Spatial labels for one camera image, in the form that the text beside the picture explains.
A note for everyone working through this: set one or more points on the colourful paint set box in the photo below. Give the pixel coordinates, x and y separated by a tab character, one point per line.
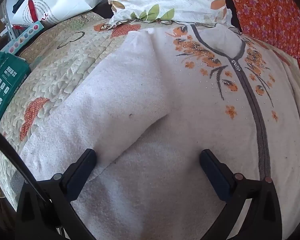
22	38

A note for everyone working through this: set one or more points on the green package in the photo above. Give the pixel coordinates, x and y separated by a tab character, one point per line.
5	80

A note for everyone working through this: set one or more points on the quilted heart pattern bedspread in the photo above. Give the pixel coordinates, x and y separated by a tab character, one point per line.
65	62

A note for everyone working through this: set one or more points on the white floral embroidered cardigan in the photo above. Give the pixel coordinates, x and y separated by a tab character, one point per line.
165	105

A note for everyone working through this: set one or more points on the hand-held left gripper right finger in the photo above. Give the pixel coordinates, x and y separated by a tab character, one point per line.
215	177

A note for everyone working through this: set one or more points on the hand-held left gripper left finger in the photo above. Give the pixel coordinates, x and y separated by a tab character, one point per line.
81	177

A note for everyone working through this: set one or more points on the orange floral cloth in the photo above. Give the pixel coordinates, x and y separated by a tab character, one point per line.
265	12

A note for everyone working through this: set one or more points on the slotted metal rack upright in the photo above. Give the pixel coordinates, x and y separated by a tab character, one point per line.
7	22

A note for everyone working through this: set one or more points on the white floral pillow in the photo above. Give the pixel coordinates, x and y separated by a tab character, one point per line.
185	2

